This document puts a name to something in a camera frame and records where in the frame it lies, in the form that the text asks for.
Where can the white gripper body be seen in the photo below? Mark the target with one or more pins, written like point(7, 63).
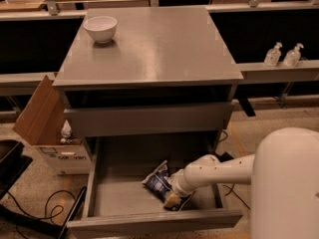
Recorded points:
point(174, 186)

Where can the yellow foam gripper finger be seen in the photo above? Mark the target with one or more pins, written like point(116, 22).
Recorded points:
point(172, 201)

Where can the blue chip bag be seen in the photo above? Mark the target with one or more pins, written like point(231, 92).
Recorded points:
point(158, 182)

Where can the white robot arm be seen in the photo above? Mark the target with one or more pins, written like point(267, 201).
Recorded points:
point(284, 176)

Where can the grey top drawer front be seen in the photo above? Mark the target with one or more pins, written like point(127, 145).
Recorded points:
point(149, 119)

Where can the open grey middle drawer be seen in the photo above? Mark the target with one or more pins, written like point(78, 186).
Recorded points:
point(118, 204)

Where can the grey drawer cabinet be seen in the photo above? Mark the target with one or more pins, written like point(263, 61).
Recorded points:
point(160, 56)

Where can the black power adapter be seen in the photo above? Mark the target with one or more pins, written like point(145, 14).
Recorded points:
point(225, 157)

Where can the white bottle in box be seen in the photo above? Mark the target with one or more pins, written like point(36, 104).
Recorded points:
point(66, 130)

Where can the left clear sanitizer bottle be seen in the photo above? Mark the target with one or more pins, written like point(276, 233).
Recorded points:
point(273, 55)

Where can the clear sanitizer bottle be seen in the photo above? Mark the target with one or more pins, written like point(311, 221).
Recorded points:
point(293, 56)
point(273, 55)

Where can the right clear sanitizer bottle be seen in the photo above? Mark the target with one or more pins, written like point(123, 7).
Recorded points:
point(293, 56)

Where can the cardboard box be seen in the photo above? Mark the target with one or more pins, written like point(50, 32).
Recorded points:
point(40, 124)

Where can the white ceramic bowl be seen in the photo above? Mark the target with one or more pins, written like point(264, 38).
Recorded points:
point(101, 29)

